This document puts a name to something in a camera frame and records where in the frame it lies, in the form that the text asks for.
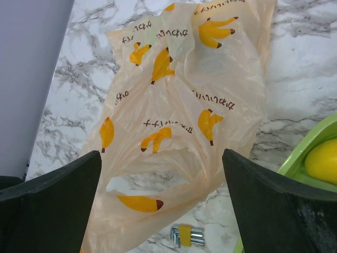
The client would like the green plastic tray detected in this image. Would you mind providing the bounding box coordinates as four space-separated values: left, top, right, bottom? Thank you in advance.
223 114 336 252

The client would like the banana print plastic bag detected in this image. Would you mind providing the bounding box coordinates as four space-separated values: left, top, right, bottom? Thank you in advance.
81 1 276 252

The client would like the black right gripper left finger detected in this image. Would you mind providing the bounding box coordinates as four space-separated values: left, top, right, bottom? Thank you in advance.
1 151 102 252

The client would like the aluminium frame rail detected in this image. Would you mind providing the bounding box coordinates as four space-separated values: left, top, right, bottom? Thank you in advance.
23 160 30 181

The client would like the yellow fake mango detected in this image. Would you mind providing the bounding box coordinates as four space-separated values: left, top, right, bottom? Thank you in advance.
304 139 336 184

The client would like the hex key set yellow holder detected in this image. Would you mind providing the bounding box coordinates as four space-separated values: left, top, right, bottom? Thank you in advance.
170 225 205 248

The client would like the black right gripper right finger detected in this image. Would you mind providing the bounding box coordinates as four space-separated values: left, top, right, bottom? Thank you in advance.
223 149 336 252

